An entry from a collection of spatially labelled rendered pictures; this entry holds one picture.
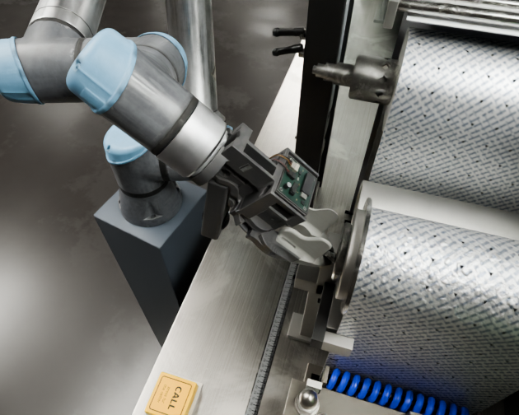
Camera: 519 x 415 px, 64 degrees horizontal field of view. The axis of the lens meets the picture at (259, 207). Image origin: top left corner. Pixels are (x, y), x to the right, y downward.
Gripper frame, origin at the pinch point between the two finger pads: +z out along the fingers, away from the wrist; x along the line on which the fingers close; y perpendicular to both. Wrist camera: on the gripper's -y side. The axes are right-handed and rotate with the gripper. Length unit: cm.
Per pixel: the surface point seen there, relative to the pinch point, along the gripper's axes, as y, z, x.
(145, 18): -213, -63, 262
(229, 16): -172, -12, 284
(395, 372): -2.7, 20.8, -6.6
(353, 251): 7.7, -1.7, -3.1
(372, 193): 3.8, 3.7, 11.9
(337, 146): -27, 19, 57
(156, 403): -37.2, 3.0, -17.9
